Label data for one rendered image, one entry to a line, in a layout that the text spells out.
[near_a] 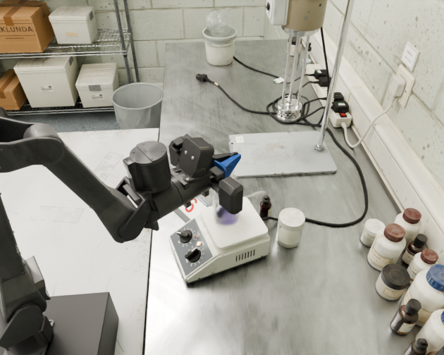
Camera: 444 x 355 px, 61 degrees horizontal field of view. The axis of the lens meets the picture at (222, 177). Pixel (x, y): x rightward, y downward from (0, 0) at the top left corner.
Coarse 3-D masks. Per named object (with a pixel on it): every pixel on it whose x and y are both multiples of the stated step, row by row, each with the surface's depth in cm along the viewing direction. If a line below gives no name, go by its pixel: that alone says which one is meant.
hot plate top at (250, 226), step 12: (204, 216) 85; (240, 216) 85; (252, 216) 85; (216, 228) 82; (228, 228) 82; (240, 228) 82; (252, 228) 82; (264, 228) 82; (216, 240) 80; (228, 240) 80; (240, 240) 80
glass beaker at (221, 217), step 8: (240, 184) 81; (216, 192) 82; (216, 200) 77; (216, 208) 79; (224, 208) 78; (216, 216) 81; (224, 216) 80; (232, 216) 80; (224, 224) 81; (232, 224) 82
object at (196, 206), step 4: (192, 200) 96; (196, 200) 96; (192, 204) 96; (196, 204) 96; (200, 204) 95; (184, 208) 97; (188, 208) 96; (192, 208) 96; (196, 208) 95; (200, 208) 95; (188, 212) 96; (192, 212) 95; (196, 212) 95; (192, 216) 95
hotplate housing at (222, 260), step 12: (204, 228) 84; (252, 240) 82; (264, 240) 82; (216, 252) 80; (228, 252) 80; (240, 252) 81; (252, 252) 83; (264, 252) 85; (180, 264) 83; (204, 264) 79; (216, 264) 80; (228, 264) 82; (240, 264) 85; (192, 276) 80; (204, 276) 81
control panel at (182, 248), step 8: (192, 224) 86; (176, 232) 87; (192, 232) 85; (200, 232) 84; (176, 240) 86; (192, 240) 84; (200, 240) 83; (176, 248) 85; (184, 248) 84; (192, 248) 83; (200, 248) 82; (208, 248) 81; (184, 256) 83; (200, 256) 81; (208, 256) 80; (184, 264) 82; (192, 264) 81; (200, 264) 80; (184, 272) 80
